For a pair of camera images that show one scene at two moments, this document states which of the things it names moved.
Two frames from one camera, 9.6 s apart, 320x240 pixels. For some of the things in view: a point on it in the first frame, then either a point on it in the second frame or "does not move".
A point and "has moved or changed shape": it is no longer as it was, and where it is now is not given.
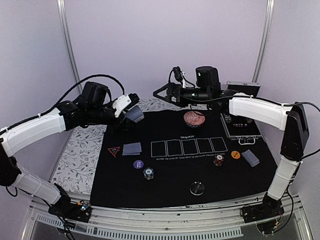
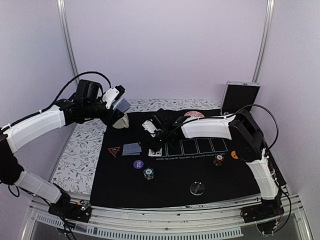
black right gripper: x=171 y=87 -> x=154 y=146
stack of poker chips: x=148 y=173 does not move
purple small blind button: x=138 y=164 does not move
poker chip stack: x=219 y=159 does not move
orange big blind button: x=235 y=154 does not move
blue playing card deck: x=134 y=113 has moved or changed shape
